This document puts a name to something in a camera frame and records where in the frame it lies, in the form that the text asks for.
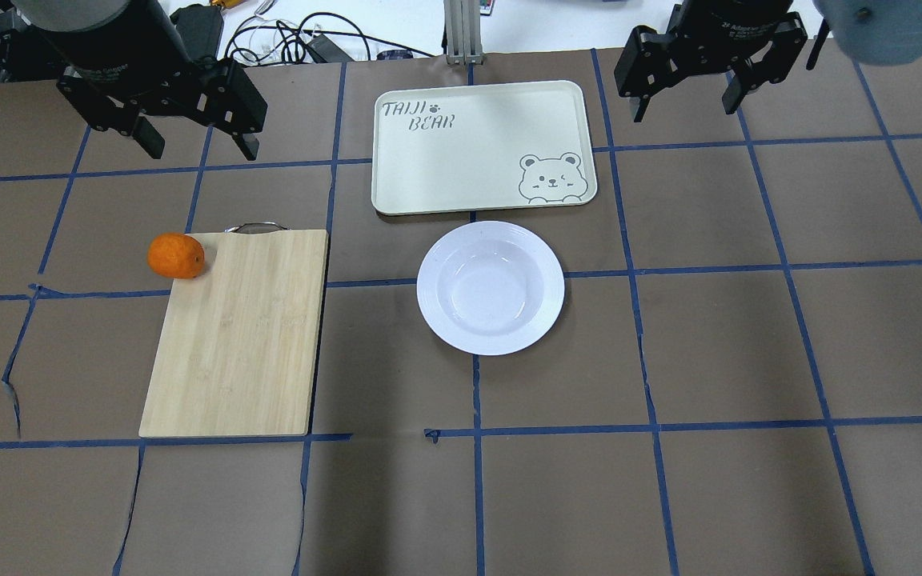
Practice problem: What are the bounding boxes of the cream bear tray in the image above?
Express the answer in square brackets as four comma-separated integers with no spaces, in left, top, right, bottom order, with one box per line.
[371,80,599,216]

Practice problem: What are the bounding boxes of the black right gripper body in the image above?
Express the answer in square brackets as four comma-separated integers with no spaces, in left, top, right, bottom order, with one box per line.
[615,1,808,98]

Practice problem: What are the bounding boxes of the black power brick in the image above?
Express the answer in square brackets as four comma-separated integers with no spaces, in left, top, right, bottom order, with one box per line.
[170,4,223,62]

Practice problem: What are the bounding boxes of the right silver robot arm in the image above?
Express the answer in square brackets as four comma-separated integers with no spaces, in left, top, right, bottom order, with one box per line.
[612,1,922,122]

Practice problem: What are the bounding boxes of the white round plate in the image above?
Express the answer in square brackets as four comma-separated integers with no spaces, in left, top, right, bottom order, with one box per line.
[416,220,566,356]

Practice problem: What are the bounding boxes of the aluminium frame post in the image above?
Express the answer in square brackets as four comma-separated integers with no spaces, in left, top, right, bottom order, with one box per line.
[443,0,484,66]

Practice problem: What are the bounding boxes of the orange fruit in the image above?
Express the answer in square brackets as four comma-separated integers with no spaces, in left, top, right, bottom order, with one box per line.
[146,233,206,278]

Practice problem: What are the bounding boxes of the wooden cutting board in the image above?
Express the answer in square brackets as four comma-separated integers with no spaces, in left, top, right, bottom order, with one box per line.
[138,230,330,440]

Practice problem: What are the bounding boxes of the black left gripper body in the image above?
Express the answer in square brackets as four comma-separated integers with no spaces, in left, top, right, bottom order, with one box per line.
[25,1,267,136]

